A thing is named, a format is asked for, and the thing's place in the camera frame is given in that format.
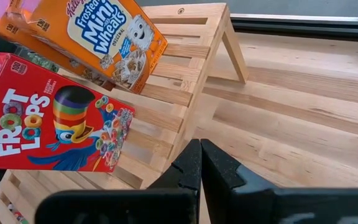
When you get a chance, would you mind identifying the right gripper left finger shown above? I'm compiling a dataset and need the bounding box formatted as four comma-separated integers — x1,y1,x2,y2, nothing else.
34,138,203,224

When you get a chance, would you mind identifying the orange Mini Wheats cereal box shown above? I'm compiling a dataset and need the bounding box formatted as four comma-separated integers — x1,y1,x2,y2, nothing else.
6,0,168,95
0,0,116,91

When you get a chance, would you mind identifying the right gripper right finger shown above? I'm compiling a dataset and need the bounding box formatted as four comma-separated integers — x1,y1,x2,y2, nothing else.
201,138,358,224

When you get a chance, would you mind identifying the slatted wooden shelf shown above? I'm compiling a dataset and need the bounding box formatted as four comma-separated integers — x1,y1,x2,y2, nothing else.
0,2,250,224

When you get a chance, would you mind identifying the pale green plant, white pot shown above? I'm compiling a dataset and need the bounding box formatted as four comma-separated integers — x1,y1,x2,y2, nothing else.
14,46,60,74

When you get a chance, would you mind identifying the black aluminium rig frame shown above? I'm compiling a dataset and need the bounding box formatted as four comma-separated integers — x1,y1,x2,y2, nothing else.
230,0,358,43

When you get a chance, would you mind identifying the red Froot Loops cereal box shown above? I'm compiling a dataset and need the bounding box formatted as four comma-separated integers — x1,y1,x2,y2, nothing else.
0,51,135,174

